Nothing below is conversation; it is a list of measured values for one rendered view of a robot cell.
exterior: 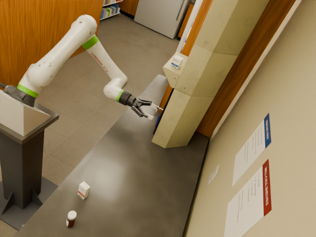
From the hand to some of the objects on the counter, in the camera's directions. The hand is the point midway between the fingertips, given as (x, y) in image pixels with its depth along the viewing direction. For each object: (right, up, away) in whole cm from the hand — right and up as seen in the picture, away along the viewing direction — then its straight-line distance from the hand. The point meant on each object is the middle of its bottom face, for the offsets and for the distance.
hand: (154, 113), depth 172 cm
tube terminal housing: (+14, -18, +19) cm, 30 cm away
